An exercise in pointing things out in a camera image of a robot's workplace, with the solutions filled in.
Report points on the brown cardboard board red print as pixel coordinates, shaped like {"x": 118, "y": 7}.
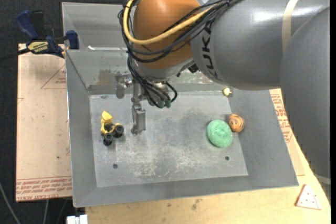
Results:
{"x": 39, "y": 126}

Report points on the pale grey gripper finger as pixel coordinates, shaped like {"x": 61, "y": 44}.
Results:
{"x": 142, "y": 120}
{"x": 134, "y": 123}

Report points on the grey metal bin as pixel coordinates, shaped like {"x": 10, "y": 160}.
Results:
{"x": 170, "y": 160}

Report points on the green round sponge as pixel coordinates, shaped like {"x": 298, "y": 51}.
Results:
{"x": 219, "y": 133}

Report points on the small cream round object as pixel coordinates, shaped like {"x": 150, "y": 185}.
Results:
{"x": 226, "y": 91}

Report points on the yellow toy truck black wheels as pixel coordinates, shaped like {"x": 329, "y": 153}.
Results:
{"x": 109, "y": 126}

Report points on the orange striped ball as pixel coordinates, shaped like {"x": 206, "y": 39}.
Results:
{"x": 236, "y": 123}

